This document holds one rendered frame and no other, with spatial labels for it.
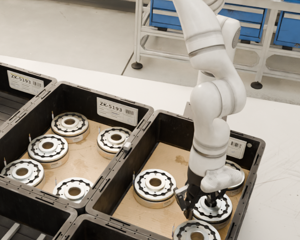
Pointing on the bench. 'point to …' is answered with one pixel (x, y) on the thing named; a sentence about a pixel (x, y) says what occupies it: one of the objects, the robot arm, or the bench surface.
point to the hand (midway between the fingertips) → (198, 209)
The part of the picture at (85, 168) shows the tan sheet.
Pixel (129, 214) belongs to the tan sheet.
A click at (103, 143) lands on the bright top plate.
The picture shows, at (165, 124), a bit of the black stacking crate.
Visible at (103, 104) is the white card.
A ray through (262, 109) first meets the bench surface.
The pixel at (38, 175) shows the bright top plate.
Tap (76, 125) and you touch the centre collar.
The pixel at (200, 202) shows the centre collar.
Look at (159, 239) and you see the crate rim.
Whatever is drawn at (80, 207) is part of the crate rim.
